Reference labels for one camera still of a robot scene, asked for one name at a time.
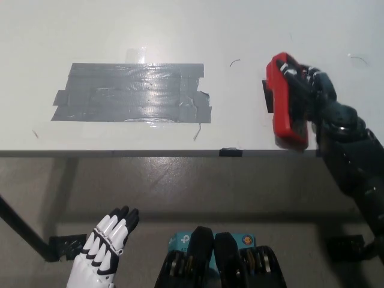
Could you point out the black diagonal table brace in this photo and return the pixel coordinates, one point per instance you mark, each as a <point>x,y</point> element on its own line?
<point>24,229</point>

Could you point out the red digital multimeter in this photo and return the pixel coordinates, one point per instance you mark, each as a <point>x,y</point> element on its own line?
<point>280,99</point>

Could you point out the black tape patch on table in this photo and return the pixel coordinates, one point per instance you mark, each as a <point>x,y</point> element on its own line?
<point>267,96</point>

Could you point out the small black tape strip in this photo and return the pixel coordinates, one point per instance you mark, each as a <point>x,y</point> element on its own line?
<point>230,152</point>

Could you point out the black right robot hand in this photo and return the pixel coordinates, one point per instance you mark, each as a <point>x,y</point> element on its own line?
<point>339,120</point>

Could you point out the large grey duct tape patch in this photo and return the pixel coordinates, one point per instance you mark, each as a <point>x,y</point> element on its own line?
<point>120,96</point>

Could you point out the black and teal robot torso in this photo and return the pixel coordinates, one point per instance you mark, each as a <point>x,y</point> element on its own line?
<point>222,261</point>

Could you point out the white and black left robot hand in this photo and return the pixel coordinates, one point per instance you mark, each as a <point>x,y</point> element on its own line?
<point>96,258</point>

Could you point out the black floor tape patch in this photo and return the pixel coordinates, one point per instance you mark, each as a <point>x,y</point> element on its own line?
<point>345,247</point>
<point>66,247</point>

